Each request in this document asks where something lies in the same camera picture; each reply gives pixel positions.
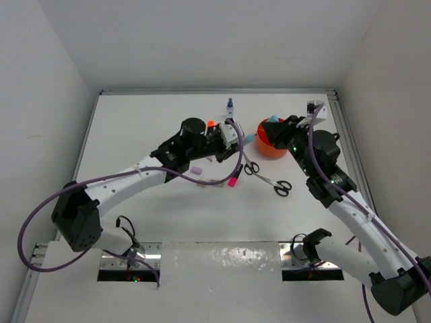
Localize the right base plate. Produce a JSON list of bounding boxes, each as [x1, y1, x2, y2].
[[278, 241, 339, 271]]

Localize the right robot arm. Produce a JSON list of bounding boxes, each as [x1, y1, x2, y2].
[[262, 116, 430, 316]]

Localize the orange cap black highlighter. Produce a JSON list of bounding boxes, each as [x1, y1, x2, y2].
[[207, 120, 216, 135]]

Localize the grey eraser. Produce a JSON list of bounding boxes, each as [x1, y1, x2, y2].
[[209, 179, 224, 187]]

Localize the purple eraser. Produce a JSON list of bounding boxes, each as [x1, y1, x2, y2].
[[191, 166, 203, 175]]

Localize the left base plate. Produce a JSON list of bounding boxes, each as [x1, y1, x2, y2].
[[100, 243, 162, 271]]

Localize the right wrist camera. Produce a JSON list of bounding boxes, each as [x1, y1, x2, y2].
[[306, 100, 328, 123]]

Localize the large black scissors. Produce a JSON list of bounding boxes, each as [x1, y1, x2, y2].
[[254, 174, 292, 197]]

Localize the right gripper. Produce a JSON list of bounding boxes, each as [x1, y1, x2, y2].
[[262, 114, 315, 176]]

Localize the aluminium frame rail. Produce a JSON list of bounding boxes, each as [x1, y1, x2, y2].
[[327, 90, 376, 213]]

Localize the orange round organizer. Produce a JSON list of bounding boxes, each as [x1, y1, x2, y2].
[[254, 118, 288, 159]]

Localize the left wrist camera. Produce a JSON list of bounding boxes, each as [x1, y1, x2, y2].
[[219, 122, 244, 148]]

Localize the pink cap black highlighter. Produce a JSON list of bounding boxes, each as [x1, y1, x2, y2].
[[228, 164, 244, 187]]

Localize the pastel blue highlighter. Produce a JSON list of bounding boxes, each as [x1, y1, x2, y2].
[[242, 133, 257, 145]]

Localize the small black scissors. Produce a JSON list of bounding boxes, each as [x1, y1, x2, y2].
[[243, 153, 260, 176]]

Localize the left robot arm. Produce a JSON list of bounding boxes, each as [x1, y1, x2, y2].
[[51, 118, 243, 256]]

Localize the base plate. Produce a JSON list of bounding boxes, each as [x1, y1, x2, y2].
[[278, 241, 339, 271], [100, 243, 162, 271]]

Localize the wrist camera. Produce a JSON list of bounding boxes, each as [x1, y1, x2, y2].
[[306, 100, 328, 123], [219, 122, 244, 148]]

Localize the small spray bottle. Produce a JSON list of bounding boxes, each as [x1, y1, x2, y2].
[[226, 98, 234, 120]]

